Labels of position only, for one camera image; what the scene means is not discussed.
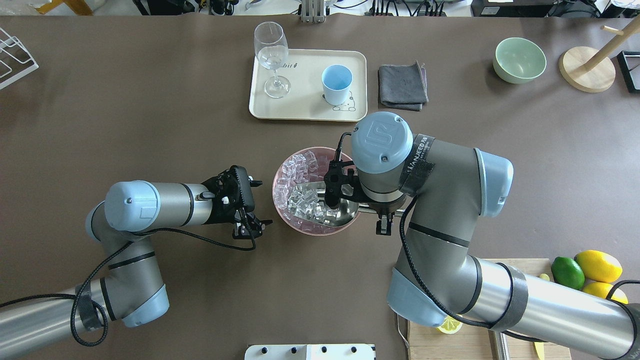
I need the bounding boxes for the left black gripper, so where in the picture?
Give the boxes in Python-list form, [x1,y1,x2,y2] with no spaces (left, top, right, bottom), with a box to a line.
[201,165,274,240]

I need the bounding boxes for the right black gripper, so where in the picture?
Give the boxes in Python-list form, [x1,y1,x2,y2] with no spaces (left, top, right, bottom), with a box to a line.
[323,160,401,236]

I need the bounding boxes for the stainless steel ice scoop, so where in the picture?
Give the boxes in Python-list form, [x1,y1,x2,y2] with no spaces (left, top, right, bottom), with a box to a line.
[286,181,376,228]

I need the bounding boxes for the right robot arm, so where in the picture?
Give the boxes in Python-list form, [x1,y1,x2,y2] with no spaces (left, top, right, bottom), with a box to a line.
[324,111,639,360]

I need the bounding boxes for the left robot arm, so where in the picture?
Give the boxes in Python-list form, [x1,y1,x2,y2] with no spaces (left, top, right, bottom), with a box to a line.
[1,165,270,360]

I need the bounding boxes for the pile of clear ice cubes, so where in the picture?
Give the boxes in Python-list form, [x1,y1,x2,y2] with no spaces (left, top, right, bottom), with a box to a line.
[276,150,341,226]

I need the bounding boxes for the light blue cup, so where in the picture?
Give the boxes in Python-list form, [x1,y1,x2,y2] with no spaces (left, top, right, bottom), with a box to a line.
[321,64,354,106]

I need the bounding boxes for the white cup rack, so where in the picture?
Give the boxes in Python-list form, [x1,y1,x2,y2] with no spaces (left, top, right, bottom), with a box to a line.
[0,28,40,89]

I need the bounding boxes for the pink bowl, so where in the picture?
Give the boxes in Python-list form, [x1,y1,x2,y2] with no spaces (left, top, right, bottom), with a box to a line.
[272,146,362,236]

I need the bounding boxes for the half lemon slice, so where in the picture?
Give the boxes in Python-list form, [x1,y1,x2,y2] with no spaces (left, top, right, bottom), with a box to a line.
[436,316,464,335]

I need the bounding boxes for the grey folded cloth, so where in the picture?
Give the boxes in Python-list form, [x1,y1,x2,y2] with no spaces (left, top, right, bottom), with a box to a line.
[378,61,429,112]

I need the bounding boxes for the bamboo cutting board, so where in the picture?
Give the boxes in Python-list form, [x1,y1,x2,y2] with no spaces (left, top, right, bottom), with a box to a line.
[396,259,572,360]

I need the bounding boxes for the cream serving tray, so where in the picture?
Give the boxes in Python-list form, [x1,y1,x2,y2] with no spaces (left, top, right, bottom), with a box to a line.
[248,48,368,122]

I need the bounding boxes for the clear wine glass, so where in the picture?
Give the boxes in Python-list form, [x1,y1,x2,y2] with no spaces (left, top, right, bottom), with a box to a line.
[253,22,291,99]

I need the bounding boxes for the green lime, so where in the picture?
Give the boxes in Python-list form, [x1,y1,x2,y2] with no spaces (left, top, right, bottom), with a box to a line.
[551,256,586,291]

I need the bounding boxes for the mint green bowl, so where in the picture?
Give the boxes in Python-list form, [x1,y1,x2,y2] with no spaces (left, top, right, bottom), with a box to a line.
[493,38,547,85]

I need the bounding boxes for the yellow lemon upper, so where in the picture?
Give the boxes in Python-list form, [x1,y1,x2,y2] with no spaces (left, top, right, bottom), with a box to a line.
[574,249,623,283]

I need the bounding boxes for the yellow lemon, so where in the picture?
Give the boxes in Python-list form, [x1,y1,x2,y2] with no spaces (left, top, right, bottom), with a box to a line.
[582,282,629,305]
[574,249,623,283]

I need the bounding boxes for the yellow lemon lower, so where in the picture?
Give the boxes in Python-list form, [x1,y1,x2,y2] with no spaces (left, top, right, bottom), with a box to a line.
[582,282,629,305]

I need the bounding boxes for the wooden mug tree stand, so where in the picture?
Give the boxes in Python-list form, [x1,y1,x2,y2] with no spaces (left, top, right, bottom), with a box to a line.
[558,16,640,94]

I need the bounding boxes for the black glass tray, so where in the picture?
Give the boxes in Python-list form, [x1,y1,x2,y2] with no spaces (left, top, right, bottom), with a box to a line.
[616,50,640,94]

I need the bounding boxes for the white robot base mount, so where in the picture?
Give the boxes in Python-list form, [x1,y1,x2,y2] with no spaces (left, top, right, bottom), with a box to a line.
[244,343,377,360]

